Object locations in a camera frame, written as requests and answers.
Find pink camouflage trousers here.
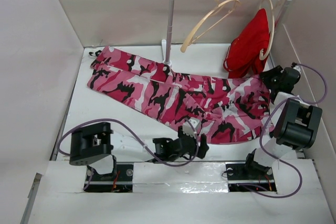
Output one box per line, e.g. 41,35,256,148
87,47,274,144

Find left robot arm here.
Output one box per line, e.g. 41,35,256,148
69,120,209,180

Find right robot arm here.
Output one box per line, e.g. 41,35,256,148
243,63,322,179

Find wooden hanger with red garment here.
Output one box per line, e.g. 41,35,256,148
259,0,287,61

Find silver tape strip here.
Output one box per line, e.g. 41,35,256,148
132,162,228,194

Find red garment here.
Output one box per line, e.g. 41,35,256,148
223,8,270,79

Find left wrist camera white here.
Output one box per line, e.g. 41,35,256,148
182,119,200,138

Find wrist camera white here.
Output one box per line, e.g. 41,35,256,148
291,62,301,73
182,119,200,138

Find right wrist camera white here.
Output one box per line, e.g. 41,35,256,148
291,62,301,73

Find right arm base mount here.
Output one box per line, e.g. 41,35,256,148
221,149,277,192

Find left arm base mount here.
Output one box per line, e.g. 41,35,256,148
83,162,134,193

